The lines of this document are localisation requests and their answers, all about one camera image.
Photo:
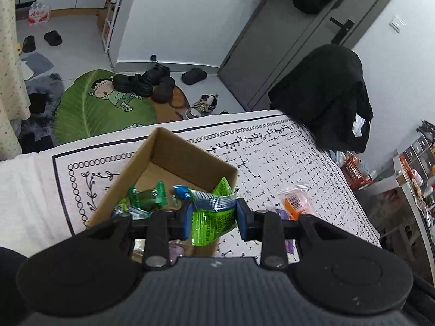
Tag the red plastic basket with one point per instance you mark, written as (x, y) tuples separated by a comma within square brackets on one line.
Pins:
[(355, 173)]

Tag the green leaf cartoon rug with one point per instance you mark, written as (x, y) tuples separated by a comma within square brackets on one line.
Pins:
[(85, 115)]

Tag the blue candy packet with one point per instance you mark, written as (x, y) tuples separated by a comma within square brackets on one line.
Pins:
[(180, 192)]

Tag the grey door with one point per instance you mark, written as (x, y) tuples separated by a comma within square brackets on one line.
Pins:
[(289, 40)]

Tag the grey fluffy rug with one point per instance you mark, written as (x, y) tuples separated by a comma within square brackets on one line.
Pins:
[(51, 88)]

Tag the black slipper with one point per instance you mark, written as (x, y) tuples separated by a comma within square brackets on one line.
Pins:
[(29, 44), (52, 38), (193, 76)]

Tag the small purple snack packet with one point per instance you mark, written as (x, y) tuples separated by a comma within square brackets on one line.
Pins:
[(176, 253)]

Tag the grey white sneaker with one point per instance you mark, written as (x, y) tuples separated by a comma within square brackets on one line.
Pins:
[(202, 107)]

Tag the black coat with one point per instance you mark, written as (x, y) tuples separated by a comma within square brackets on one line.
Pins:
[(323, 91)]

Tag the white light switch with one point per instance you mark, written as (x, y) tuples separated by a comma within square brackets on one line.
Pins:
[(397, 24)]

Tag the purple white long packet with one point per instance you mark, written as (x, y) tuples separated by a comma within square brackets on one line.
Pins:
[(282, 214)]

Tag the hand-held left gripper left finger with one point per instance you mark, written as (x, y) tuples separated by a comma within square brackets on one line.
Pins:
[(187, 220)]

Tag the grey drawer organizer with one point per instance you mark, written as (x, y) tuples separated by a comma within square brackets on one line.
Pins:
[(419, 149)]

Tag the light green snack packet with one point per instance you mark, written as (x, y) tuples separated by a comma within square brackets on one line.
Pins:
[(210, 224)]

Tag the dark green snack packet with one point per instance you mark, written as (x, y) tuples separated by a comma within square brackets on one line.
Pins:
[(146, 197)]

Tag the black door stopper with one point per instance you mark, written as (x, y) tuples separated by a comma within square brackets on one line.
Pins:
[(154, 58)]

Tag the brown cardboard box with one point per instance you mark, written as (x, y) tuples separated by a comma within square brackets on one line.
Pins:
[(190, 156)]

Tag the pack of water bottles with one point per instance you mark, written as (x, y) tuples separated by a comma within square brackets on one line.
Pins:
[(39, 14)]

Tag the dark spiky ornament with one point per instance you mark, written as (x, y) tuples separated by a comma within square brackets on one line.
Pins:
[(427, 127)]

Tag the white shelving unit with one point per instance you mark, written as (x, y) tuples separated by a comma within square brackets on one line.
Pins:
[(404, 203)]

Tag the grey floor mat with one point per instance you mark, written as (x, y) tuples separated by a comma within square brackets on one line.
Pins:
[(39, 64)]

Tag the white cloth piece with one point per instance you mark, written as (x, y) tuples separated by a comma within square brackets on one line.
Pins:
[(358, 125)]

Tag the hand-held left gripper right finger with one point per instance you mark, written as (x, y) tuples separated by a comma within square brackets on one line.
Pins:
[(242, 220)]

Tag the cream dotted curtain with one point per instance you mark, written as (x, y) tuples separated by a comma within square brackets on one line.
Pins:
[(10, 74)]

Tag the black white patterned tablecloth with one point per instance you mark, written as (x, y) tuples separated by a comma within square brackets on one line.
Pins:
[(272, 149)]

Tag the black chunky shoe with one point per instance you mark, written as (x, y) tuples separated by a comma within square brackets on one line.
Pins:
[(156, 73), (132, 85), (163, 90)]

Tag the orange snack packet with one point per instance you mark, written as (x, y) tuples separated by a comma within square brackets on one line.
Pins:
[(294, 203)]

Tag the blue white packet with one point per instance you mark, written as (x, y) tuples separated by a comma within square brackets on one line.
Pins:
[(337, 158)]

